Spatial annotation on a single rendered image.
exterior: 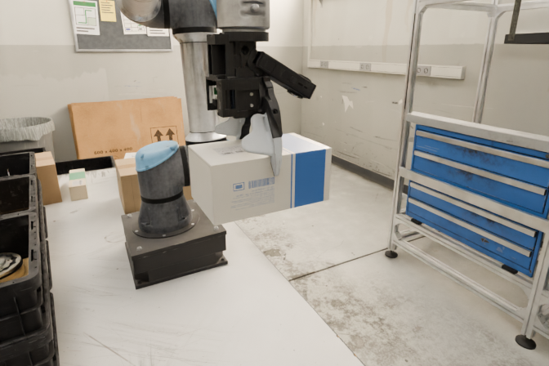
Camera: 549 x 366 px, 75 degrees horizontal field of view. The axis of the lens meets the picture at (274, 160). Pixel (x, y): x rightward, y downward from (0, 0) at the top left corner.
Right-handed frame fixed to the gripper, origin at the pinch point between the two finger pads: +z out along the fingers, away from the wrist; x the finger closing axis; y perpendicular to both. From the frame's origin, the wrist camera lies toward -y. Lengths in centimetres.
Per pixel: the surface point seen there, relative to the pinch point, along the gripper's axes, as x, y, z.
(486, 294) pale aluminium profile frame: -32, -137, 98
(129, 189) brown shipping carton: -79, 14, 31
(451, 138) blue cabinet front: -65, -139, 27
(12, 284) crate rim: -11.4, 38.1, 17.7
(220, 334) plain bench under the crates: -9.9, 5.4, 40.7
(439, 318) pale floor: -41, -117, 112
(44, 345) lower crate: -11.6, 36.0, 30.9
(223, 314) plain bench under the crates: -15.5, 2.6, 40.8
